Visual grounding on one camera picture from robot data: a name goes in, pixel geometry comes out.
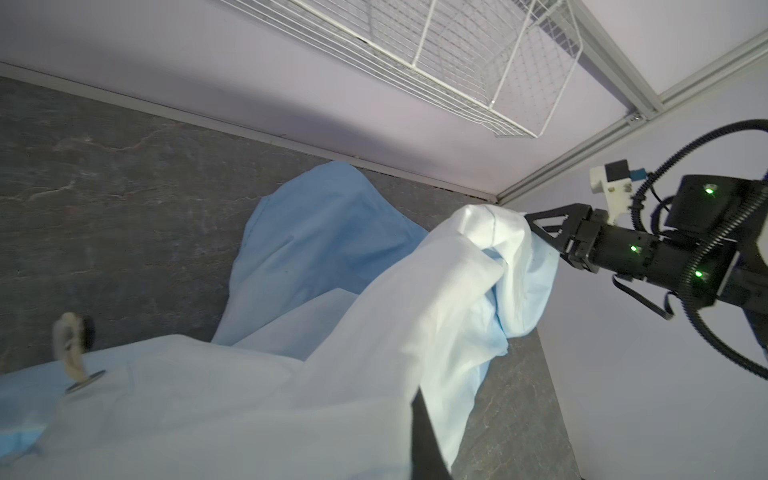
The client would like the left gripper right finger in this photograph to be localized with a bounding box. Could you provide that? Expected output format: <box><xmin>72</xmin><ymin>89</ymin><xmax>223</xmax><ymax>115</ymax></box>
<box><xmin>411</xmin><ymin>390</ymin><xmax>452</xmax><ymax>480</ymax></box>

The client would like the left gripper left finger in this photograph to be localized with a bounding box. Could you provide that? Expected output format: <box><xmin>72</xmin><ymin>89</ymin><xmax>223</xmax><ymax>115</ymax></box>
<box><xmin>52</xmin><ymin>312</ymin><xmax>106</xmax><ymax>395</ymax></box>

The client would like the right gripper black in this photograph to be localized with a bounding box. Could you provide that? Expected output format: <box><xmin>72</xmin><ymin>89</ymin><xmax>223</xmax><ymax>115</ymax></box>
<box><xmin>524</xmin><ymin>203</ymin><xmax>678</xmax><ymax>282</ymax></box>

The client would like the light blue zip jacket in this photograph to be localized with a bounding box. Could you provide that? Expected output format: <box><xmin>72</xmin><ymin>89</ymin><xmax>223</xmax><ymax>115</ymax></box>
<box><xmin>1</xmin><ymin>162</ymin><xmax>558</xmax><ymax>479</ymax></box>

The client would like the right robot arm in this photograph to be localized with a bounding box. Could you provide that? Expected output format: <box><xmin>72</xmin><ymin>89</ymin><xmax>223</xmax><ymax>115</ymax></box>
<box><xmin>525</xmin><ymin>119</ymin><xmax>767</xmax><ymax>379</ymax></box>

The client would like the long white wire basket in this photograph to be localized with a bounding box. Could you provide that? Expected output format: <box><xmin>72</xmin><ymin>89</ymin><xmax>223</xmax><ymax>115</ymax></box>
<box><xmin>228</xmin><ymin>0</ymin><xmax>583</xmax><ymax>138</ymax></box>

